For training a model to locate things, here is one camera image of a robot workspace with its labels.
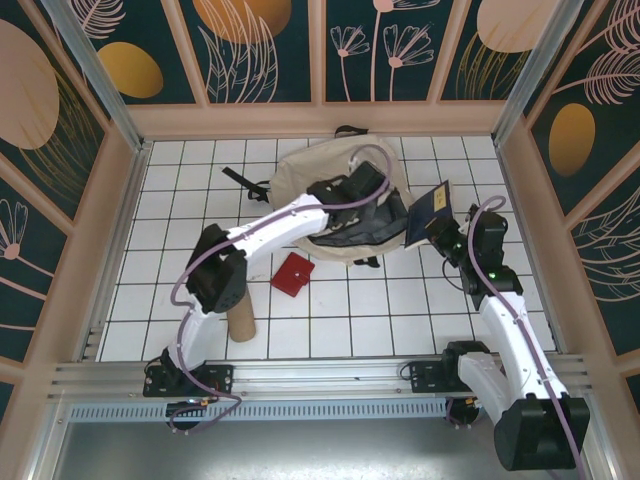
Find grey slotted cable duct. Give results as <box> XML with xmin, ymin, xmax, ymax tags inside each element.
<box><xmin>66</xmin><ymin>403</ymin><xmax>449</xmax><ymax>422</ymax></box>

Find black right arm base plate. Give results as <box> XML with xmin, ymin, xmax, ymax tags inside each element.
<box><xmin>408</xmin><ymin>360</ymin><xmax>467</xmax><ymax>397</ymax></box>

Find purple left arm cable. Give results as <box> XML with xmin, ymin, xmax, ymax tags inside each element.
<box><xmin>169</xmin><ymin>143</ymin><xmax>395</xmax><ymax>434</ymax></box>

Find beige canvas backpack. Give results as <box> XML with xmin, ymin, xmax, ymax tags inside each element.
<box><xmin>221</xmin><ymin>124</ymin><xmax>417</xmax><ymax>269</ymax></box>

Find grey metal sheet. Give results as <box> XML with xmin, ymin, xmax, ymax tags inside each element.
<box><xmin>29</xmin><ymin>394</ymin><xmax>619</xmax><ymax>480</ymax></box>

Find aluminium corner post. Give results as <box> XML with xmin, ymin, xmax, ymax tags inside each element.
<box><xmin>491</xmin><ymin>0</ymin><xmax>582</xmax><ymax>147</ymax></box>
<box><xmin>41</xmin><ymin>0</ymin><xmax>152</xmax><ymax>152</ymax></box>

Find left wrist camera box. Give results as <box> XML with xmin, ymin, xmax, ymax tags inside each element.
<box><xmin>348</xmin><ymin>161</ymin><xmax>388</xmax><ymax>197</ymax></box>

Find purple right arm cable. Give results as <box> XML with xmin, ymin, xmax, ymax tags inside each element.
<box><xmin>446</xmin><ymin>195</ymin><xmax>589</xmax><ymax>480</ymax></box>

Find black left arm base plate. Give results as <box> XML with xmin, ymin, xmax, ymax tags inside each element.
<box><xmin>142</xmin><ymin>363</ymin><xmax>236</xmax><ymax>398</ymax></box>

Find tan pencil case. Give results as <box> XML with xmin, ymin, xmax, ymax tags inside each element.
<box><xmin>226</xmin><ymin>286</ymin><xmax>258</xmax><ymax>344</ymax></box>

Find aluminium rail frame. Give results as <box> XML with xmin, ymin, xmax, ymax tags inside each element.
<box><xmin>47</xmin><ymin>353</ymin><xmax>599</xmax><ymax>404</ymax></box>

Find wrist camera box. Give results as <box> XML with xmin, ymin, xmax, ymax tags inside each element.
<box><xmin>472</xmin><ymin>209</ymin><xmax>508</xmax><ymax>262</ymax></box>
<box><xmin>348</xmin><ymin>161</ymin><xmax>388</xmax><ymax>197</ymax></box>

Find blue book yellow label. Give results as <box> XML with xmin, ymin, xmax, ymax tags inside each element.
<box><xmin>403</xmin><ymin>179</ymin><xmax>458</xmax><ymax>250</ymax></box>

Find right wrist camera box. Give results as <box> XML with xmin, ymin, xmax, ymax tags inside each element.
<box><xmin>472</xmin><ymin>209</ymin><xmax>508</xmax><ymax>262</ymax></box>

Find red snap wallet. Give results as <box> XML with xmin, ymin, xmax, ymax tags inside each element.
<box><xmin>270</xmin><ymin>251</ymin><xmax>318</xmax><ymax>299</ymax></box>

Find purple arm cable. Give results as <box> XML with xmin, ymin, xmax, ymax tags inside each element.
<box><xmin>446</xmin><ymin>195</ymin><xmax>589</xmax><ymax>480</ymax></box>
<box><xmin>169</xmin><ymin>143</ymin><xmax>395</xmax><ymax>434</ymax></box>

